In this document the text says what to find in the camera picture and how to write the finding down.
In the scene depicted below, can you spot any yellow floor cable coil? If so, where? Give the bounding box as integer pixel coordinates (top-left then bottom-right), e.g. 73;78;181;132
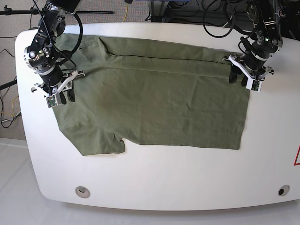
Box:
0;96;22;121

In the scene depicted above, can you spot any black stand leg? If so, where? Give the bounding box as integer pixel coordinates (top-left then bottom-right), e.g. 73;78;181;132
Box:
0;79;17;90

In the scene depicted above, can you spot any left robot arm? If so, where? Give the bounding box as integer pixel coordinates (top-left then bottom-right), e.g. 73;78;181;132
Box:
202;0;283;91

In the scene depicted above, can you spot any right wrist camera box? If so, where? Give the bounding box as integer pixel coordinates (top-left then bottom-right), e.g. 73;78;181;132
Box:
45;94;62;108

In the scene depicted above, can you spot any left table grommet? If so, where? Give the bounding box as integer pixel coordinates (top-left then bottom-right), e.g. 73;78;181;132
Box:
75;186;90;199

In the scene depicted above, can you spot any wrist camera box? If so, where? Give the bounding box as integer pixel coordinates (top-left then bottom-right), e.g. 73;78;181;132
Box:
246;78;262;92
45;94;62;108

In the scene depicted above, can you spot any table grommet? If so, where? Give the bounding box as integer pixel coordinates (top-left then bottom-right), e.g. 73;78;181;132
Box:
75;186;90;199
278;185;290;196

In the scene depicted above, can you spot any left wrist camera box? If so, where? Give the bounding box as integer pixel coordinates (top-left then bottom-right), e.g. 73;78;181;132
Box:
246;78;262;92

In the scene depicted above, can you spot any olive green T-shirt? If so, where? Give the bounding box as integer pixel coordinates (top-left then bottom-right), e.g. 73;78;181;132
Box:
53;35;250;156

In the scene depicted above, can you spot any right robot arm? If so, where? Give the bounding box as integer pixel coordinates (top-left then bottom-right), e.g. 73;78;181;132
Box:
24;0;85;108

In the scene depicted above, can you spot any black tripod bar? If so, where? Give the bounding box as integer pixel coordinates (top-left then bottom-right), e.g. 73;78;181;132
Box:
0;7;114;16

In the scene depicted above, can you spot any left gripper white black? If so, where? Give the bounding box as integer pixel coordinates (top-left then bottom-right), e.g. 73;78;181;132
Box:
222;54;274;87

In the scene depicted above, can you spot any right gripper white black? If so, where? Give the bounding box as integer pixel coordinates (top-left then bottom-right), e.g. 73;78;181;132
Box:
31;70;86;105

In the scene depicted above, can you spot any red triangle sticker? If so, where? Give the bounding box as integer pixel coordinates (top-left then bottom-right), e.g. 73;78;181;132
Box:
293;147;300;166

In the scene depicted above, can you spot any right table grommet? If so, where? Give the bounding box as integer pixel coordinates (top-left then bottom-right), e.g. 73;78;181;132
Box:
278;185;290;196

